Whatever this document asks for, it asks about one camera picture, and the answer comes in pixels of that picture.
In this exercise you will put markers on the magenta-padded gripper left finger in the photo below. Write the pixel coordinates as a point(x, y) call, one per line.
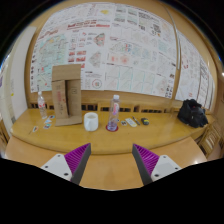
point(58, 166)

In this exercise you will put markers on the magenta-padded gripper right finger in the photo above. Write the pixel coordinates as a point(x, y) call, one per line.
point(163, 166)

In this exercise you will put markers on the clear plastic water bottle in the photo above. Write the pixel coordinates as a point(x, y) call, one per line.
point(113, 113)

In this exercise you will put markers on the small colourful sticker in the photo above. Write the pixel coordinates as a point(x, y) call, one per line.
point(47, 126)
point(35, 129)
point(50, 118)

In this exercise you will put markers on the small black and yellow device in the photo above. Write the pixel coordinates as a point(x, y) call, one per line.
point(144, 121)

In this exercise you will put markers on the dark pen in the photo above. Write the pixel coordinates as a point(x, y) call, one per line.
point(136, 120)

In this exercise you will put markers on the white ceramic mug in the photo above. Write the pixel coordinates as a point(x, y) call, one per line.
point(90, 121)

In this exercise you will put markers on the wooden chair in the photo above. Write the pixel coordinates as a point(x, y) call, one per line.
point(213, 138)

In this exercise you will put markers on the black bag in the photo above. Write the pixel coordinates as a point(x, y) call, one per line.
point(191, 113)

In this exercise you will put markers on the small bottle with red label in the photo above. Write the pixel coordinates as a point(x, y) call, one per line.
point(42, 106)

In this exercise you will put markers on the brown cardboard box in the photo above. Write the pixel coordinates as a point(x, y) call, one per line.
point(66, 96)

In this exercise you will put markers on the printed paper wall posters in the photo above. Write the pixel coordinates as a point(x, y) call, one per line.
point(126, 50)

